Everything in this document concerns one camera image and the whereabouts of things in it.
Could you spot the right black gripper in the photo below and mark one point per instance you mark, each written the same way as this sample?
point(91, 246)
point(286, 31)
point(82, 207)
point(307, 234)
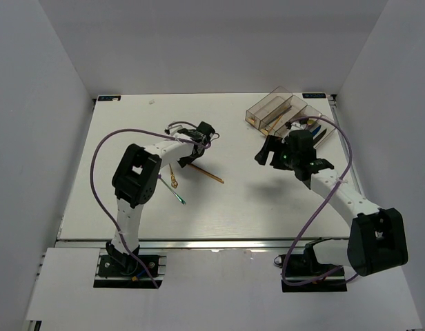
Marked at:
point(272, 144)

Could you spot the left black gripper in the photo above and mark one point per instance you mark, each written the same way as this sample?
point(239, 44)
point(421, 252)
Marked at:
point(183, 161)

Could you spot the gold chopstick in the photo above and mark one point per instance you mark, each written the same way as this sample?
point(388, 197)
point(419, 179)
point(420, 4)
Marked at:
point(271, 125)
point(208, 174)

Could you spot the blue grey chopstick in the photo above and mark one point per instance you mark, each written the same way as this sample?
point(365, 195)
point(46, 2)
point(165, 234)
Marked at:
point(281, 114)

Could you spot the blue knife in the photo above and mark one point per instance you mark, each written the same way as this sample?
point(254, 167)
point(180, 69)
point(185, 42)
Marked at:
point(316, 130)

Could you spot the black knife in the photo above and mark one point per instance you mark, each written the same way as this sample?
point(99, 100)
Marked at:
point(321, 135)

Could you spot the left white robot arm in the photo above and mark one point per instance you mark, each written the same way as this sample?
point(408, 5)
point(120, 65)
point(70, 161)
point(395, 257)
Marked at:
point(136, 177)

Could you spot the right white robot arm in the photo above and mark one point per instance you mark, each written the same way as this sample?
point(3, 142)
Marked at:
point(377, 240)

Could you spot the gold ornate fork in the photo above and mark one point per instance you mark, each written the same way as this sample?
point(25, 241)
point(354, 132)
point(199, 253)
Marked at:
point(174, 182)

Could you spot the clear compartment organizer tray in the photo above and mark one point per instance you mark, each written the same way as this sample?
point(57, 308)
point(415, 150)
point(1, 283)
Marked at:
point(268, 108)

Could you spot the iridescent rainbow fork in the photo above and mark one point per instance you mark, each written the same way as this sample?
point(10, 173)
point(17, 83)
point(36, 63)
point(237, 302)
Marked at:
point(172, 190)

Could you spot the right blue table label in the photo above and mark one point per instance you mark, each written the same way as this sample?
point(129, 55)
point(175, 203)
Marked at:
point(307, 95)

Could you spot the blue table label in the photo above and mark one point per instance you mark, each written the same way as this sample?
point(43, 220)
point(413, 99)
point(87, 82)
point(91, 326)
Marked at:
point(307, 95)
point(109, 98)

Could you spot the left blue table label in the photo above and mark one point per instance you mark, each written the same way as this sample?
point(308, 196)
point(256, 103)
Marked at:
point(109, 98)

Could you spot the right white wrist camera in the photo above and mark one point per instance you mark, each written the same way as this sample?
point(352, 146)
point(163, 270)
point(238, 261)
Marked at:
point(297, 125)

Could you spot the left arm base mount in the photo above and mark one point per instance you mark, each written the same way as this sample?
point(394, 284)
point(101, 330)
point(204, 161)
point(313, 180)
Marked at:
point(111, 274)

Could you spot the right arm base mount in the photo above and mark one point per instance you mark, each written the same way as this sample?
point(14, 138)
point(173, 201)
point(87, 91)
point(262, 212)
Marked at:
point(297, 270)

